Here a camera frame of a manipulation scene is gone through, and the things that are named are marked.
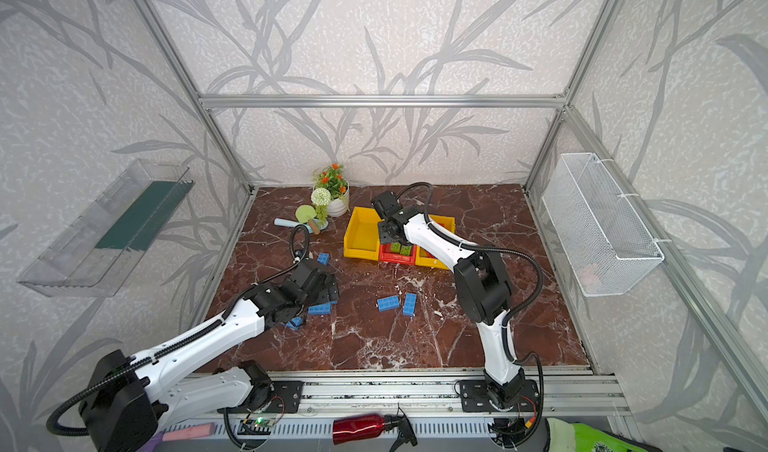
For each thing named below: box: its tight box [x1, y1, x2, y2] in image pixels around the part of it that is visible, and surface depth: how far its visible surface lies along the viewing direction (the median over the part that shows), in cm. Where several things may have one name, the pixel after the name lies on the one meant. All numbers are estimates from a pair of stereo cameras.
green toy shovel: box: [274, 205, 329, 235], surface depth 111 cm
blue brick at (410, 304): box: [403, 293, 418, 316], surface depth 90 cm
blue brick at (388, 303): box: [377, 295, 400, 312], surface depth 91 cm
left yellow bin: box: [343, 206, 385, 261], surface depth 102 cm
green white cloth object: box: [546, 417, 661, 452], surface depth 69 cm
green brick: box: [391, 242, 412, 256], surface depth 102 cm
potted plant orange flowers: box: [313, 163, 350, 217], surface depth 104 cm
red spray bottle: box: [332, 403, 418, 452], surface depth 69 cm
